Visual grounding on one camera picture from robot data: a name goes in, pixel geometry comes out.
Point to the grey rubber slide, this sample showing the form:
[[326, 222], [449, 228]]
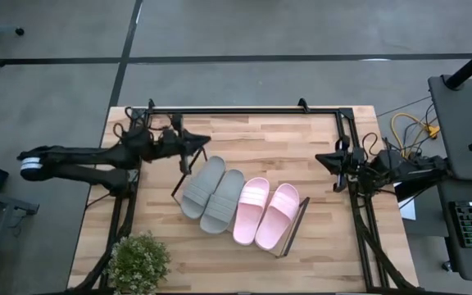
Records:
[[203, 188], [221, 202]]

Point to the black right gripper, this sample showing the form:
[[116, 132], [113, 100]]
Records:
[[355, 164]]

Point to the wooden shelf with black frame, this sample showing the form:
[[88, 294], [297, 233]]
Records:
[[297, 223]]

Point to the pink rubber slide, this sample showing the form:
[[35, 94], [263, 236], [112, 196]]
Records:
[[279, 217], [250, 211]]

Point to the green potted plant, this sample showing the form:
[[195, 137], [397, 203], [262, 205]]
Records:
[[137, 264]]

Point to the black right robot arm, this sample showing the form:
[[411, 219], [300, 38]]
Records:
[[408, 168]]

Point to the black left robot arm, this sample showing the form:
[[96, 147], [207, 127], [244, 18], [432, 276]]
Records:
[[76, 157]]

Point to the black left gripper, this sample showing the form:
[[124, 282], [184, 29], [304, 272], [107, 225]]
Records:
[[162, 145]]

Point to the white paper sheet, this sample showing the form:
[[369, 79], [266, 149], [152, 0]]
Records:
[[409, 211]]

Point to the black pole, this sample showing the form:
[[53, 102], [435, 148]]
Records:
[[469, 67]]

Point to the dark grey desk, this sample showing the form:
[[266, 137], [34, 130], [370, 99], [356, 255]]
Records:
[[471, 262]]

